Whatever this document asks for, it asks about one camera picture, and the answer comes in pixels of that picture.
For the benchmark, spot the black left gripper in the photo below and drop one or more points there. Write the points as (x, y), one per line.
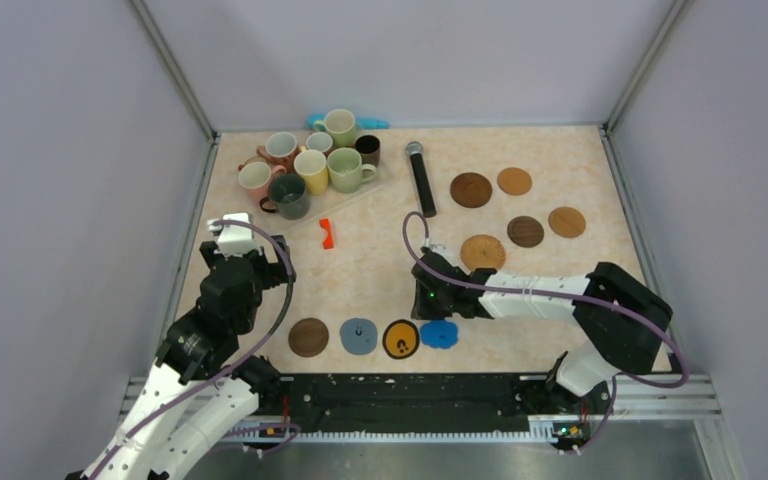
(276, 272)

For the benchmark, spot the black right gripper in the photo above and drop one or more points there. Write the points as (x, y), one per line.
(422, 310)

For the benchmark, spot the blue cloud shaped coaster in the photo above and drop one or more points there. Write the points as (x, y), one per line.
(439, 334)

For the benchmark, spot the orange black smiley coaster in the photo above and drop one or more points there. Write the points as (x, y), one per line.
(401, 339)

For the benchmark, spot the walnut grooved round coaster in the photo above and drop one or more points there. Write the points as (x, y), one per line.
(308, 337)

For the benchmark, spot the dark green mug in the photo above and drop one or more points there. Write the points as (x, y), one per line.
(287, 196)

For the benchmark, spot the grey smiley silicone coaster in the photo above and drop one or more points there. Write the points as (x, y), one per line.
(359, 336)

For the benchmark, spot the dark walnut round coaster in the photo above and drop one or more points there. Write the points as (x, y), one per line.
(525, 231)

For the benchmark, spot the dark wooden round coaster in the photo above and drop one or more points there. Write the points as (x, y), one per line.
(471, 190)

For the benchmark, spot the light brown round coaster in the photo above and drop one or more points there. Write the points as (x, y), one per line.
(514, 181)

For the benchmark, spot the tan wooden round coaster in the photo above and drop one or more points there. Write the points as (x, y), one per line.
(567, 222)

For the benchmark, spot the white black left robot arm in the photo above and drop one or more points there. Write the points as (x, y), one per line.
(194, 394)

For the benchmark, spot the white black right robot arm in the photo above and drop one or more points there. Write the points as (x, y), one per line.
(625, 324)

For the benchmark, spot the orange plastic piece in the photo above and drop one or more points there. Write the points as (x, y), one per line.
(326, 226)

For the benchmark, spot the pink mug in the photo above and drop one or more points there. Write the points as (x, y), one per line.
(256, 177)

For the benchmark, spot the yellow mug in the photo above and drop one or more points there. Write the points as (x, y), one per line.
(311, 166)

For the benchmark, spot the light green mug front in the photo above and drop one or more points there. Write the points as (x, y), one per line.
(347, 171)

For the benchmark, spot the brown mug white interior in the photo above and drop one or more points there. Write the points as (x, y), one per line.
(281, 148)

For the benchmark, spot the small grey blue mug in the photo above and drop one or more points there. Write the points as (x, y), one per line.
(320, 141)

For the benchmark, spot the black handheld microphone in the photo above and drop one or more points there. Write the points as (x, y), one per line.
(415, 152)

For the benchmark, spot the dark brown mug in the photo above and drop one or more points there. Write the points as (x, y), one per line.
(369, 148)

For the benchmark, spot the sage green mug back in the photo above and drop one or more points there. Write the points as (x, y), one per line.
(340, 125)

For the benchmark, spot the light blue plastic object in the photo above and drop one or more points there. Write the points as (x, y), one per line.
(363, 123)

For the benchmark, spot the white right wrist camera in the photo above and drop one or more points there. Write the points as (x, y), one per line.
(444, 252)

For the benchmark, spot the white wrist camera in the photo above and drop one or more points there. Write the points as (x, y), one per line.
(444, 252)
(233, 240)

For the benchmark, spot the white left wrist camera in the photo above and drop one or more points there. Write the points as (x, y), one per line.
(233, 240)

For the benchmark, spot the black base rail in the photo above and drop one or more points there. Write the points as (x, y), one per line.
(462, 403)

